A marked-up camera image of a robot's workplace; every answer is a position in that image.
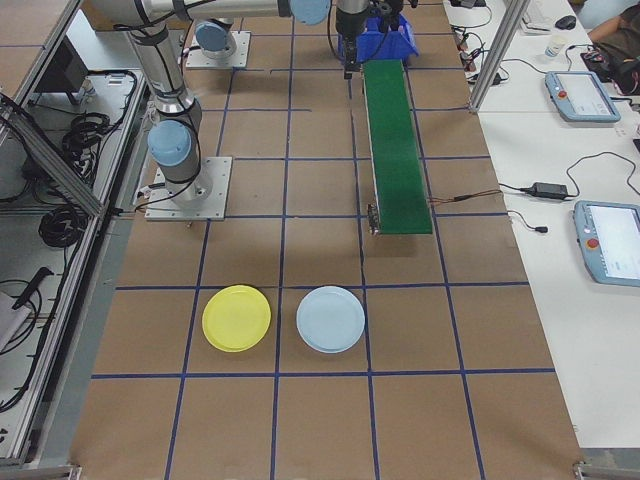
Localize light blue round plate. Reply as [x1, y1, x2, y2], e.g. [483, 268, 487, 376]
[295, 285, 367, 356]

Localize yellow round plate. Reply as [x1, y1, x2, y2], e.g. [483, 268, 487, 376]
[201, 284, 273, 353]

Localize blue plastic storage bin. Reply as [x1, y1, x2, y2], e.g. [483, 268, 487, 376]
[337, 14, 420, 67]

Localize green conveyor belt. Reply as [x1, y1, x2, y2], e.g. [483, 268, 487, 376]
[362, 58, 435, 237]

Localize light blue teach pendant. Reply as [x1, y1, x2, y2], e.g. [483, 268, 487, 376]
[544, 69, 622, 123]
[572, 199, 640, 289]

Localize black power adapter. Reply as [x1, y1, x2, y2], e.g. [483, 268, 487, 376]
[519, 182, 571, 200]

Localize seated person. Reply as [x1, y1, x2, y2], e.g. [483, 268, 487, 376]
[587, 0, 640, 96]

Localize large black box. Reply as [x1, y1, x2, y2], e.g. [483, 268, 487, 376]
[47, 37, 91, 106]

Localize grey cloth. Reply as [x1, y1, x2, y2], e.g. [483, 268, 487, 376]
[0, 289, 31, 351]

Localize aluminium table edge bar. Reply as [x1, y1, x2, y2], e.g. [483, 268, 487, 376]
[0, 462, 84, 480]
[572, 457, 640, 480]

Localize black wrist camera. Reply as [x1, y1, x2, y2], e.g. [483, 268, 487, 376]
[372, 0, 404, 36]

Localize white square base plate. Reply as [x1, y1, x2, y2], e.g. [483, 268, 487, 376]
[144, 155, 234, 221]
[185, 30, 251, 70]

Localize aluminium profile post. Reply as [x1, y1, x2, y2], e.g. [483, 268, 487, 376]
[467, 0, 532, 115]

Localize red brown wire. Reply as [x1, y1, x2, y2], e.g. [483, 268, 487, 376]
[428, 189, 504, 205]

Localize black plug cable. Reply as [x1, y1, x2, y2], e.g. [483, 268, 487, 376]
[507, 210, 550, 234]

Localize black cable bundle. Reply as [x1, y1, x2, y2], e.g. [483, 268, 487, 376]
[39, 204, 89, 251]
[62, 112, 124, 166]

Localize V-shaped metal bar frame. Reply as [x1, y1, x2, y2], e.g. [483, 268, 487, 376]
[0, 0, 151, 466]

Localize black handle tool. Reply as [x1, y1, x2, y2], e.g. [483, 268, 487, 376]
[12, 267, 54, 309]

